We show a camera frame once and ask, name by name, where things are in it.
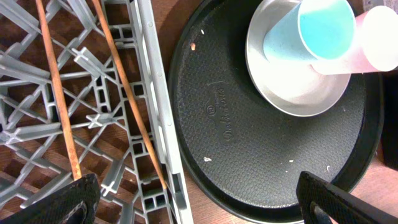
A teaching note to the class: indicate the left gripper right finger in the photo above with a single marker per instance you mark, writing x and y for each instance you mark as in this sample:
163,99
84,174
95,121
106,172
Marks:
323,202

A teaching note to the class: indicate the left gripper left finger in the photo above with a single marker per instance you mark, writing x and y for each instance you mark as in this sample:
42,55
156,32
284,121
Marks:
74,203

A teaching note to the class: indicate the wooden chopstick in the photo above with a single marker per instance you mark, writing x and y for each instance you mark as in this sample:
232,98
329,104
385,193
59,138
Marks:
128,91
58,93

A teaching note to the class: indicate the grey round plate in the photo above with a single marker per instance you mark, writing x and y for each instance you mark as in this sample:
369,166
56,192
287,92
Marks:
295,89

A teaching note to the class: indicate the pink plastic cup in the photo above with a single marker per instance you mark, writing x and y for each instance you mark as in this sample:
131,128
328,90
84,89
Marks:
374,48

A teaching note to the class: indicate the blue plastic cup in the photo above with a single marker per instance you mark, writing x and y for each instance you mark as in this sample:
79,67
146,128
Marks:
313,30

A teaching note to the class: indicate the grey dishwasher rack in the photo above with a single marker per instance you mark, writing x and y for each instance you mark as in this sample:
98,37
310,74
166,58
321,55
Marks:
34,160

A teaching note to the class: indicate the round black tray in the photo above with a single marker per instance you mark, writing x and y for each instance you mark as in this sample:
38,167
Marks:
245,154

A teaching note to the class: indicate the black rectangular tray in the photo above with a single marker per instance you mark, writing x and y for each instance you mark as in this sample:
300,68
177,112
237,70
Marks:
389,132

